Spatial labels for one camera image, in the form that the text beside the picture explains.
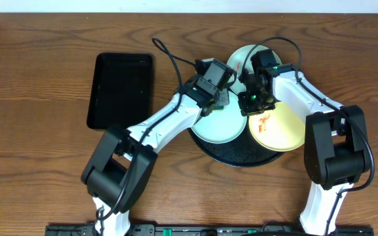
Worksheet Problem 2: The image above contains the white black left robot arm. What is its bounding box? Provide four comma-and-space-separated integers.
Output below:
81, 75, 231, 235

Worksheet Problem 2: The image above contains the mint green plate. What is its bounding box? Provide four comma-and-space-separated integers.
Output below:
226, 45, 268, 94
191, 92, 247, 144

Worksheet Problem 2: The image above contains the green yellow sponge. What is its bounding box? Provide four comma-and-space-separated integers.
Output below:
214, 105, 225, 110

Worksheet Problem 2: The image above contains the black rectangular water tray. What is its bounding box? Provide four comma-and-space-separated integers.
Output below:
87, 52, 154, 130

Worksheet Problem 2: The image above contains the yellow plate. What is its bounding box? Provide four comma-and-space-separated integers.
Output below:
248, 102, 305, 152

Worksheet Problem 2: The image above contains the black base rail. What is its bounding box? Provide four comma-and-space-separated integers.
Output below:
44, 223, 375, 236

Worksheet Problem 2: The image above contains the black round serving tray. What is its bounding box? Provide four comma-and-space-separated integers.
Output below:
188, 123, 283, 167

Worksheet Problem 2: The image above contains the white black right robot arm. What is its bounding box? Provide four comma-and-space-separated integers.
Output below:
238, 62, 375, 235

